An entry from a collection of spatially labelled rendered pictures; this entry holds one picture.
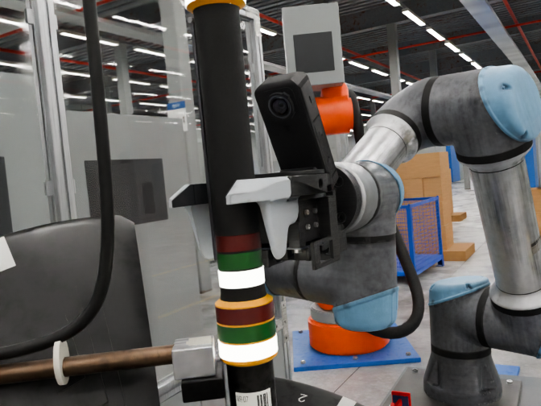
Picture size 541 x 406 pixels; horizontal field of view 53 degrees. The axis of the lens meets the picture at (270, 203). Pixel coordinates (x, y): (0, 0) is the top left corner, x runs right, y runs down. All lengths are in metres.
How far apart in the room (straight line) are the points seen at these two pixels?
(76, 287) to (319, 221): 0.21
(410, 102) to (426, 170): 7.48
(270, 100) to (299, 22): 3.98
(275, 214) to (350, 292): 0.26
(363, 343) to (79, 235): 3.97
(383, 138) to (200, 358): 0.56
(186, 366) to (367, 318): 0.28
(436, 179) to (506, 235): 7.42
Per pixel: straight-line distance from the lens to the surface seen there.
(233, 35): 0.40
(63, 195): 1.19
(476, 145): 0.89
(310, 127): 0.48
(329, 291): 0.64
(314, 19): 4.46
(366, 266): 0.62
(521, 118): 0.87
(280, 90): 0.47
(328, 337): 4.41
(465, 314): 1.11
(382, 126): 0.90
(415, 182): 8.44
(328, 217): 0.47
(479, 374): 1.16
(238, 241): 0.39
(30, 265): 0.50
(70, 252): 0.50
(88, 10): 0.42
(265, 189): 0.37
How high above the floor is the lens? 1.49
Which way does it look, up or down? 3 degrees down
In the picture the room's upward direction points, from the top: 5 degrees counter-clockwise
